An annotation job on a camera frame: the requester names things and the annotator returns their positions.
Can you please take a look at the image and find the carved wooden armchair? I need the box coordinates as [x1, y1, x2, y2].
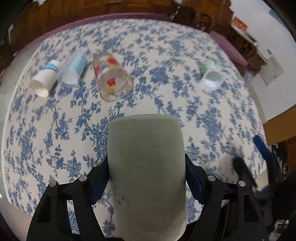
[196, 0, 249, 68]

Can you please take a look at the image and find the white device on side table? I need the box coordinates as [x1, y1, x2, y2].
[257, 45, 273, 62]

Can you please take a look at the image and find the white green yogurt cup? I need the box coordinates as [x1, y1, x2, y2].
[201, 60, 225, 89]

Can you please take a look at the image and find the white paper cup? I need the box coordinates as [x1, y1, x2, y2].
[29, 60, 61, 97]

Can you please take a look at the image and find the wooden side table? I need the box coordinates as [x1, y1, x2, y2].
[228, 25, 267, 75]

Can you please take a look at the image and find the clear plastic blue-label cup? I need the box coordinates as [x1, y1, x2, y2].
[57, 52, 87, 86]

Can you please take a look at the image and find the blue floral tablecloth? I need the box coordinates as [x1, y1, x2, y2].
[1, 19, 266, 216]

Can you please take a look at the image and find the white wall cabinet door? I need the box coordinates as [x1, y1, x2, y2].
[259, 55, 284, 86]

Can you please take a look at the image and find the purple armchair cushion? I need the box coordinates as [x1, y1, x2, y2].
[209, 31, 248, 66]

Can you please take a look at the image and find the flower-printed drinking glass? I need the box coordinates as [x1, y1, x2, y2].
[92, 51, 133, 101]

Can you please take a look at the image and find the cream steel tumbler cup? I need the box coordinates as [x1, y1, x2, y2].
[107, 114, 187, 240]

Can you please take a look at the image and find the red gift box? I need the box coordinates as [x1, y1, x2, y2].
[232, 16, 248, 32]

